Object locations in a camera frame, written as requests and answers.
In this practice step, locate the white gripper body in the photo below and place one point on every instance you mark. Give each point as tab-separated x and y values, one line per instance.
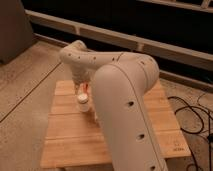
80	76

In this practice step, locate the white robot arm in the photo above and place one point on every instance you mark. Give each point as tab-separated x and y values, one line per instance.
119	81

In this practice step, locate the small red object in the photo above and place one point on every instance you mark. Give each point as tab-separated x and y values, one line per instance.
85	88

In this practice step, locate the wooden board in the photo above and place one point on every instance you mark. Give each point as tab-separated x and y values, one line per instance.
74	139

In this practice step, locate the grey cabinet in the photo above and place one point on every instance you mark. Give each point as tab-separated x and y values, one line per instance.
16	33

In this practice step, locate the wooden shelf rail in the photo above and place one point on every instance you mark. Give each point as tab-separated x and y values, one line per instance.
166	51

